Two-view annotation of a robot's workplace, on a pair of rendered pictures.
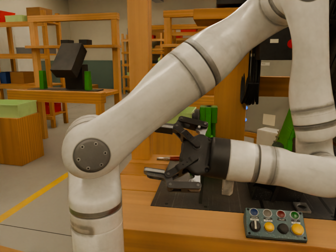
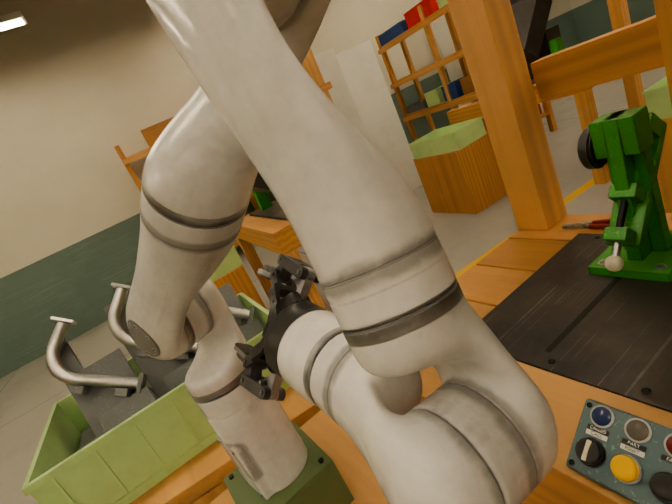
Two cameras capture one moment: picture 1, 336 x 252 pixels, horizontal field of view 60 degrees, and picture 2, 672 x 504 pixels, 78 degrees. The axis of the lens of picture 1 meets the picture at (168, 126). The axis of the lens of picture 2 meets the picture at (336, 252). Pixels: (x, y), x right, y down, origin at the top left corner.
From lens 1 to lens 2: 56 cm
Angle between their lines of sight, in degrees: 54
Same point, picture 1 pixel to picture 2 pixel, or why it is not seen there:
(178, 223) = not seen: hidden behind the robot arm
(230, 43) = (183, 146)
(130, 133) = (152, 316)
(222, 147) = (273, 335)
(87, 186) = (200, 357)
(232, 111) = not seen: outside the picture
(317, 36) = (227, 79)
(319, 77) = (292, 198)
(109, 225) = (217, 412)
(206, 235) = not seen: hidden behind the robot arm
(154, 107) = (150, 281)
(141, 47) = (478, 24)
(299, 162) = (352, 414)
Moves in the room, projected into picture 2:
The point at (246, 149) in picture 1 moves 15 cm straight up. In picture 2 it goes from (296, 348) to (204, 176)
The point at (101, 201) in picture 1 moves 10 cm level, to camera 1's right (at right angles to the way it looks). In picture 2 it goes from (195, 384) to (225, 407)
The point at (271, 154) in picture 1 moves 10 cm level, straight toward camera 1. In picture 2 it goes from (325, 370) to (197, 450)
